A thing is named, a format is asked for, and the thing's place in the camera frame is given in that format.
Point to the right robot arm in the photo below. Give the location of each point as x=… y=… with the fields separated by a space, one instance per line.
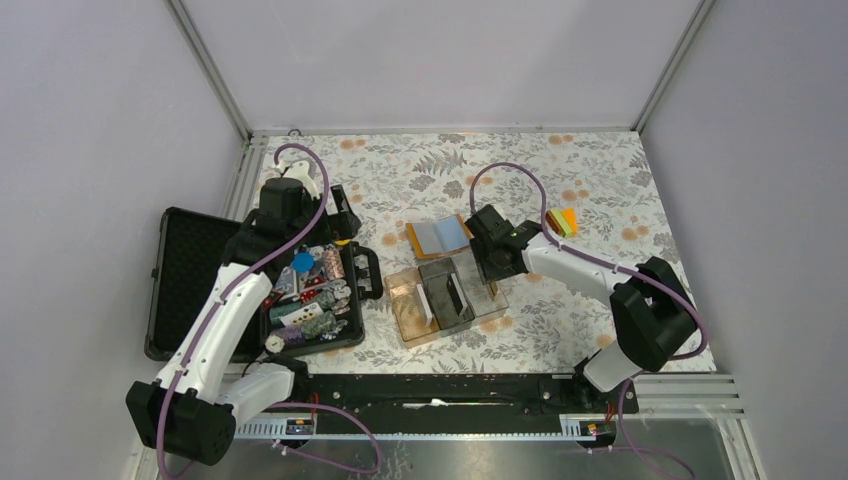
x=652 y=315

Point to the smoky black card box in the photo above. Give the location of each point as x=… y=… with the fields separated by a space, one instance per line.
x=434 y=277

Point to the floral table mat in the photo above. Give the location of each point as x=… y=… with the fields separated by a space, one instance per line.
x=393 y=179

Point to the blue round chip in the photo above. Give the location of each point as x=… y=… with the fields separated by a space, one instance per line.
x=302 y=262

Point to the white card stack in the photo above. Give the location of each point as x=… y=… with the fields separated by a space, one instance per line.
x=425 y=308

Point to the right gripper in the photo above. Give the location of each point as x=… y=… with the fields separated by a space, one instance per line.
x=487 y=272

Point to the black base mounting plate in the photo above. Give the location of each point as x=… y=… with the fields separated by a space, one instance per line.
x=509 y=405

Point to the amber transparent card box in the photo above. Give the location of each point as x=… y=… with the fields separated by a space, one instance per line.
x=401 y=288

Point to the clear transparent card box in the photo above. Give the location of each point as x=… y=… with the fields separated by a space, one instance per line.
x=482 y=306

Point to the toy brick stack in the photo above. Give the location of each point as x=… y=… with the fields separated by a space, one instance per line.
x=562 y=221

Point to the black card stack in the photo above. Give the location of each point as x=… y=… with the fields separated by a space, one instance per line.
x=456 y=294

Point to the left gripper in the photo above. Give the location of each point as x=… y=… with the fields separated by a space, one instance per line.
x=340 y=226

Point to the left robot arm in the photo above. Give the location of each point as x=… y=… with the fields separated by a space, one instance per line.
x=184 y=411

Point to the tan leather card holder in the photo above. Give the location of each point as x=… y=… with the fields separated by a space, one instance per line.
x=434 y=239

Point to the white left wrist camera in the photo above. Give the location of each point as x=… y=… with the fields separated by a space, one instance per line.
x=305 y=172

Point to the black poker chip case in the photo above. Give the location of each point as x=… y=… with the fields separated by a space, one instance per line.
x=188 y=279

